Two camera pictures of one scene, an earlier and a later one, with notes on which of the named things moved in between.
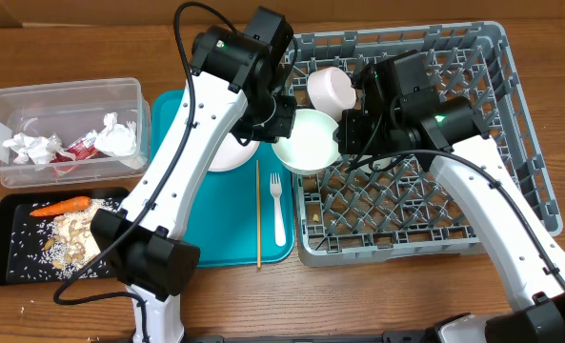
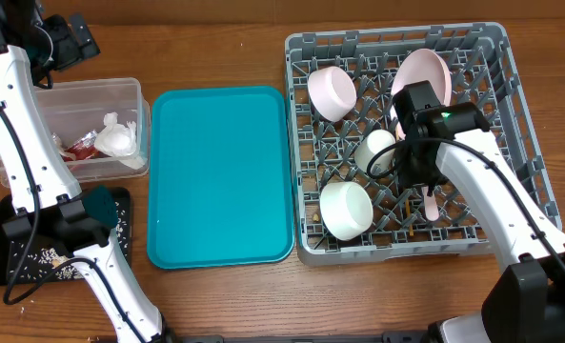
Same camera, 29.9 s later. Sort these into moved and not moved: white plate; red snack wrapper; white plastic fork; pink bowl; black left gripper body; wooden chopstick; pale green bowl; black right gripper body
Moved: pale green bowl; black left gripper body; white plastic fork; black right gripper body; white plate; wooden chopstick
Not moved: red snack wrapper; pink bowl
